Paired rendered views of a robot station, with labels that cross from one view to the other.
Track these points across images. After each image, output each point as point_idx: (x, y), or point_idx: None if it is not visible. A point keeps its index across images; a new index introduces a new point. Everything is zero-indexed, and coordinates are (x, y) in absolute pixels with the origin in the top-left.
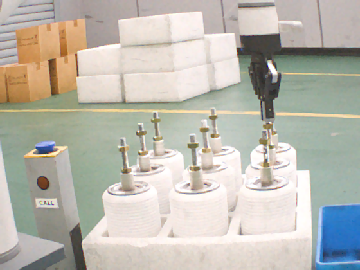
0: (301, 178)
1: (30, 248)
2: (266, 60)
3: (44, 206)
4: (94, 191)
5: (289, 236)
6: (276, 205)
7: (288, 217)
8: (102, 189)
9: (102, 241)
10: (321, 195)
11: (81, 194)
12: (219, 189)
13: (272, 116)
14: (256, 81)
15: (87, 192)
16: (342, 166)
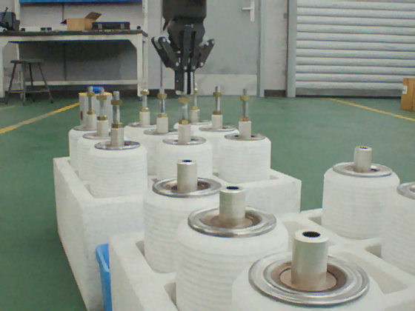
0: (267, 181)
1: None
2: (164, 24)
3: None
4: (296, 173)
5: (80, 198)
6: (93, 165)
7: (105, 184)
8: (304, 174)
9: (56, 161)
10: None
11: (284, 172)
12: (98, 141)
13: (178, 88)
14: (181, 52)
15: (290, 172)
16: None
